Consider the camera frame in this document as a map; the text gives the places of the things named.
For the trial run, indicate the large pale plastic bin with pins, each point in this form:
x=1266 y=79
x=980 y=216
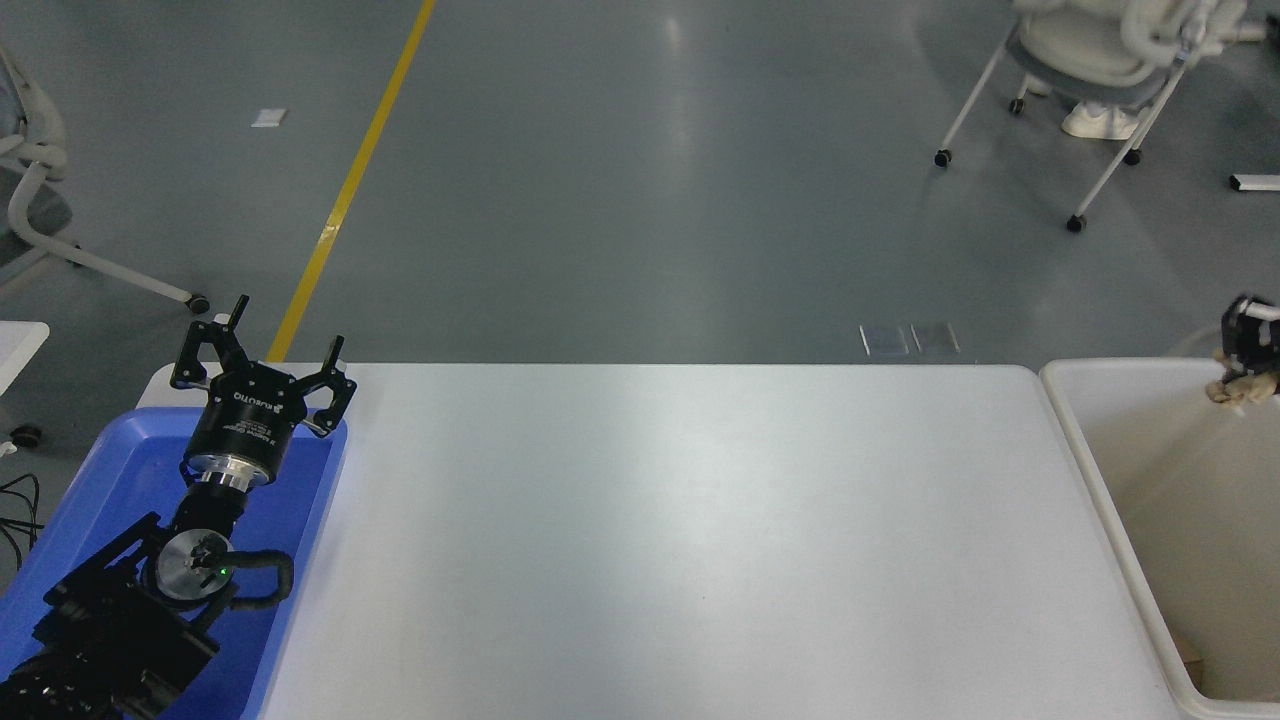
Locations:
x=1180 y=520

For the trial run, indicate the tan paper ball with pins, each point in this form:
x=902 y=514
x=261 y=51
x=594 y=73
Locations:
x=1235 y=392

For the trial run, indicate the person's white shoe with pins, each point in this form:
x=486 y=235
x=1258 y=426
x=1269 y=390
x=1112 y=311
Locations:
x=1100 y=122

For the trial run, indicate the silver floor plate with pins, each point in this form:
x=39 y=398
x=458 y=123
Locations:
x=885 y=340
x=937 y=338

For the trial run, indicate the small white side table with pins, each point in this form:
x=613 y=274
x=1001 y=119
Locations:
x=18 y=345

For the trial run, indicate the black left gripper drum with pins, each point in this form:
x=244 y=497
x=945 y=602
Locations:
x=245 y=420

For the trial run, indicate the white chair with grey seat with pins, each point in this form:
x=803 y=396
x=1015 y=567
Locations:
x=45 y=215

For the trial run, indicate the blue plastic tray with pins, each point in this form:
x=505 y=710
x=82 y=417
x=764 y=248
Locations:
x=120 y=470

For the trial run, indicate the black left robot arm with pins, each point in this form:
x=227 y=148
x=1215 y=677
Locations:
x=110 y=630

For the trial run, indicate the white flat bar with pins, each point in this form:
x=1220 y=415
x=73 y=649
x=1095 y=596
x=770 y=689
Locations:
x=1255 y=183

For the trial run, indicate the black caster wheel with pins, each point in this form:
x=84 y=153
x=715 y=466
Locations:
x=25 y=436

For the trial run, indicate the white wheeled chair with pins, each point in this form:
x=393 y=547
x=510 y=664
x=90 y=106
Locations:
x=1080 y=40

